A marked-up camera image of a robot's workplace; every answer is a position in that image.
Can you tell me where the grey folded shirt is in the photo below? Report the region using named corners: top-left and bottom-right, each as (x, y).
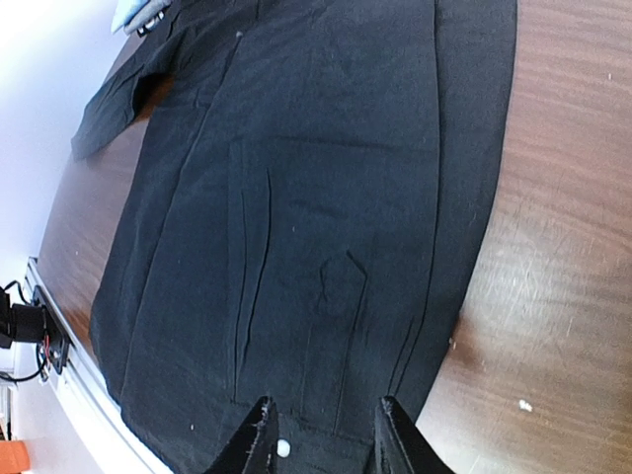
top-left (123, 0), bottom-right (172, 36)

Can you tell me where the light blue folded shirt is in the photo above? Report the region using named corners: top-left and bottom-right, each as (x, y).
top-left (111, 0), bottom-right (148, 34)

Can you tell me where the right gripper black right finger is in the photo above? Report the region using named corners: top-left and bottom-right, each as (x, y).
top-left (374, 396), bottom-right (447, 474)

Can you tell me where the orange object outside cell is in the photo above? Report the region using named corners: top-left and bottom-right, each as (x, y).
top-left (0, 440), bottom-right (31, 474)

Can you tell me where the black white patterned folded shirt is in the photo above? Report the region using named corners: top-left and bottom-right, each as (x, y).
top-left (136, 10), bottom-right (165, 38)

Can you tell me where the black long sleeve shirt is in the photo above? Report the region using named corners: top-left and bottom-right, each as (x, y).
top-left (72, 1), bottom-right (517, 473)

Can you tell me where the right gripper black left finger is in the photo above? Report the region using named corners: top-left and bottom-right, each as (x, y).
top-left (204, 396), bottom-right (278, 474)

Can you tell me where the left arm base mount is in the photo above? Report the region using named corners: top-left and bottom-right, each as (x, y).
top-left (1, 280), bottom-right (71, 384)

